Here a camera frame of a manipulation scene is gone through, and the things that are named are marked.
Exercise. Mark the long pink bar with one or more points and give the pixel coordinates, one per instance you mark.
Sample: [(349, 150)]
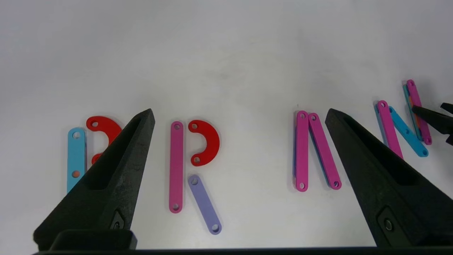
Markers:
[(302, 152), (176, 166), (389, 127), (324, 152)]

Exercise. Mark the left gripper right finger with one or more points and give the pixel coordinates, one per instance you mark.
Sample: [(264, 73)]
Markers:
[(389, 198)]

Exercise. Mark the short blue bar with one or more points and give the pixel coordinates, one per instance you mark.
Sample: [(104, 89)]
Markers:
[(410, 136)]

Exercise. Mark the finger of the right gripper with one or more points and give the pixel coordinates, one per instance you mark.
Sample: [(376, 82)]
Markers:
[(439, 122), (448, 107)]

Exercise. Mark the long plain blue bar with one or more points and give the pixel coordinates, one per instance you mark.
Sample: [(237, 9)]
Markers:
[(76, 156)]

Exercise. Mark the short pink bar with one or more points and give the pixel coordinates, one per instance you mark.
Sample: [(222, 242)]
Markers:
[(414, 94)]

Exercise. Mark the small red arc piece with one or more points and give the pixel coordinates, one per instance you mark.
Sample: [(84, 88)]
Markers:
[(210, 141)]

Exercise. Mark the large red arc piece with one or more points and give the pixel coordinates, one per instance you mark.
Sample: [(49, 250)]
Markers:
[(96, 158)]

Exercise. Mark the short purple bar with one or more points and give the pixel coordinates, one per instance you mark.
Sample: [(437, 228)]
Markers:
[(204, 203)]

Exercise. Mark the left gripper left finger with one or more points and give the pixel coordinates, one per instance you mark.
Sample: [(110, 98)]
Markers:
[(120, 177)]

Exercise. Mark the medium red arc piece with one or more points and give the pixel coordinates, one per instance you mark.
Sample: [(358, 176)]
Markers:
[(108, 125)]

